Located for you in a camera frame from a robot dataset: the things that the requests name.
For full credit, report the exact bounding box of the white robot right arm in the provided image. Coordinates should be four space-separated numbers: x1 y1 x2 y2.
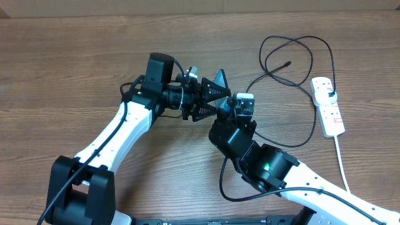
209 109 399 224

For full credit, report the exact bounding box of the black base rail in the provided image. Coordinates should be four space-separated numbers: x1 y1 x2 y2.
132 215 308 225

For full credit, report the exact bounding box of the blue smartphone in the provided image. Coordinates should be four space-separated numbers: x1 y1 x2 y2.
214 69 231 113

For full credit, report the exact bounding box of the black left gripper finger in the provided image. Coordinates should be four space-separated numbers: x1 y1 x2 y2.
201 77 231 103
192 104 217 122

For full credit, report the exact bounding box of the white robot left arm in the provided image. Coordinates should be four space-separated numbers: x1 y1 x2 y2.
38 52 231 225

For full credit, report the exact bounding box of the white power strip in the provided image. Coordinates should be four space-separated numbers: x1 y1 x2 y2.
310 77 345 139

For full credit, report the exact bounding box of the black charging cable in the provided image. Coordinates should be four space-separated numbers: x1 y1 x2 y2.
246 35 337 149

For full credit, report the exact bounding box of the white charger adapter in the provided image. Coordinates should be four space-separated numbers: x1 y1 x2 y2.
313 89 338 107

